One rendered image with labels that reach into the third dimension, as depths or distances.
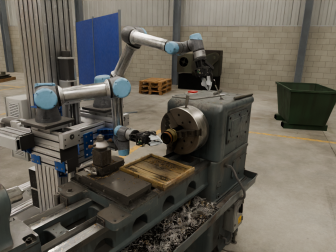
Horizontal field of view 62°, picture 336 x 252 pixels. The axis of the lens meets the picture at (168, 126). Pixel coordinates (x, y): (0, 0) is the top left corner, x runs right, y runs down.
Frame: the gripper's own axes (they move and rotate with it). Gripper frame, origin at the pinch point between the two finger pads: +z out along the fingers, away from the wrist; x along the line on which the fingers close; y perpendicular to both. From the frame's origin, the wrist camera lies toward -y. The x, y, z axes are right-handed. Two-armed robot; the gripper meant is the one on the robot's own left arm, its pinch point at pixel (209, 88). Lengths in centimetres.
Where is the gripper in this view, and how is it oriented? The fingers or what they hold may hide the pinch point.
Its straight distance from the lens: 184.5
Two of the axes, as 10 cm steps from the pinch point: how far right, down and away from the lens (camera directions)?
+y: -6.1, 2.1, -7.6
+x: 7.5, -1.4, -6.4
